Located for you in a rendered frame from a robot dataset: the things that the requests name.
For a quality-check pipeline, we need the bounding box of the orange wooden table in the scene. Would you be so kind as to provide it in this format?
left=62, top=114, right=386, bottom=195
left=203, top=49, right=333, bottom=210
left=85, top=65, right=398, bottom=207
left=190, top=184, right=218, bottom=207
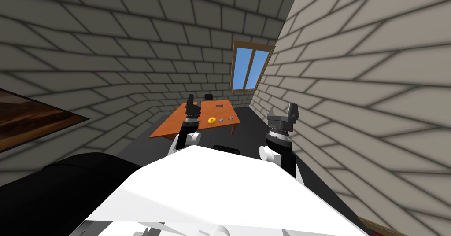
left=148, top=99, right=242, bottom=140

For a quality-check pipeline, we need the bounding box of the wooden framed window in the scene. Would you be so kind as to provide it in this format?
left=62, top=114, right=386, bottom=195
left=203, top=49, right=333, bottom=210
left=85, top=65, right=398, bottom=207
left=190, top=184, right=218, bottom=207
left=229, top=40, right=277, bottom=93

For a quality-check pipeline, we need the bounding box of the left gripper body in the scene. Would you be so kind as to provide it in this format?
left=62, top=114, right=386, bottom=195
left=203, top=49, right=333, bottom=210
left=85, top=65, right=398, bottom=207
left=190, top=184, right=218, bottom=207
left=185, top=103, right=202, bottom=117

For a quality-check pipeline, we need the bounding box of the brown framed wall picture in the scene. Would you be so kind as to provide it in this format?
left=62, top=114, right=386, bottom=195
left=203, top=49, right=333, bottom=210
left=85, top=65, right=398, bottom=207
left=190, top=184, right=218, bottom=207
left=0, top=87, right=91, bottom=154

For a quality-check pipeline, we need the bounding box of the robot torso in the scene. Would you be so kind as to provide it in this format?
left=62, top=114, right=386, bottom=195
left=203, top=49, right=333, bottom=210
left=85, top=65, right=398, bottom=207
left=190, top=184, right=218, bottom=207
left=68, top=144, right=370, bottom=236

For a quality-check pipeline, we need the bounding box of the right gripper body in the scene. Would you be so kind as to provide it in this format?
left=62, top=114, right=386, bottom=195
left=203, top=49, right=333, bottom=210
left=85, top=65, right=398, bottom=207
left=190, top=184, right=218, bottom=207
left=266, top=115, right=296, bottom=134

